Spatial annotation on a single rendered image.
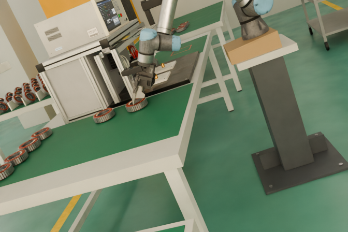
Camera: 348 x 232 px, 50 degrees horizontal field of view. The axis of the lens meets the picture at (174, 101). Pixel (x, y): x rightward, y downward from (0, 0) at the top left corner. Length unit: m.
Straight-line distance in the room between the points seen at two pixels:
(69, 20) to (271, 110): 1.22
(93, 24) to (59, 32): 0.21
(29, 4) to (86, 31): 6.35
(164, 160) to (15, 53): 4.96
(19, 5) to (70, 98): 6.51
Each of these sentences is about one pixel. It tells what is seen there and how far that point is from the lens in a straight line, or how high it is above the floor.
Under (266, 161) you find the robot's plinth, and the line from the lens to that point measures 2.37.
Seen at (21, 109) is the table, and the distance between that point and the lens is 3.47.
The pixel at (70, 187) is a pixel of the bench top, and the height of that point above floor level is 0.74.
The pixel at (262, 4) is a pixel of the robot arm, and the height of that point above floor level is 1.00.
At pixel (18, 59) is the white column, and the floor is 1.05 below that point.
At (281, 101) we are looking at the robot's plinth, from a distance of 2.14.
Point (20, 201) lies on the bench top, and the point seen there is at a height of 0.73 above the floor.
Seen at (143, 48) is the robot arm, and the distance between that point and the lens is 1.72.
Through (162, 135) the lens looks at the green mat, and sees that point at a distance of 1.40.
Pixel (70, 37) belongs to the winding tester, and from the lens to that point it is 2.17.
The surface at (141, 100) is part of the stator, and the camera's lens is 1.83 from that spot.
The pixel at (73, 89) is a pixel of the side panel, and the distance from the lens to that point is 2.11.
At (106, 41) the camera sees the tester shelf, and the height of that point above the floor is 1.10.
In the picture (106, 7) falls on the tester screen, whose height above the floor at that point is 1.25.
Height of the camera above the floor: 1.25
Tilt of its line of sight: 17 degrees down
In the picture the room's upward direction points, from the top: 22 degrees counter-clockwise
